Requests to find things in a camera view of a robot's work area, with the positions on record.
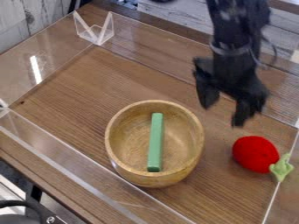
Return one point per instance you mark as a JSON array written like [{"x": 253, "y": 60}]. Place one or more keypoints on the oval wooden bowl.
[{"x": 126, "y": 140}]

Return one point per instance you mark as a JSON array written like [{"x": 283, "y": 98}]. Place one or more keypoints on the red plush strawberry toy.
[{"x": 256, "y": 154}]

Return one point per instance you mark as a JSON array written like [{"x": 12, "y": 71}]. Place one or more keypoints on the clear acrylic tray wall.
[{"x": 62, "y": 86}]

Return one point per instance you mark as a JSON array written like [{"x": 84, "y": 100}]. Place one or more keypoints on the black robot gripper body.
[{"x": 232, "y": 75}]

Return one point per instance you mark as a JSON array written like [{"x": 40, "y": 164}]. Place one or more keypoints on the black metal table leg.
[{"x": 37, "y": 210}]

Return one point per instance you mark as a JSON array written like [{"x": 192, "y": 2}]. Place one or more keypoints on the green rectangular stick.
[{"x": 156, "y": 141}]

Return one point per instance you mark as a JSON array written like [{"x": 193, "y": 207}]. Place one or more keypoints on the clear acrylic corner bracket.
[{"x": 94, "y": 34}]

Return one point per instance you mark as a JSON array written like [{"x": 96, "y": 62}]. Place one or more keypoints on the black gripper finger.
[
  {"x": 245, "y": 109},
  {"x": 207, "y": 92}
]

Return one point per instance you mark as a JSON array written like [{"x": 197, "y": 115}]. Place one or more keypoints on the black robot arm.
[{"x": 237, "y": 22}]

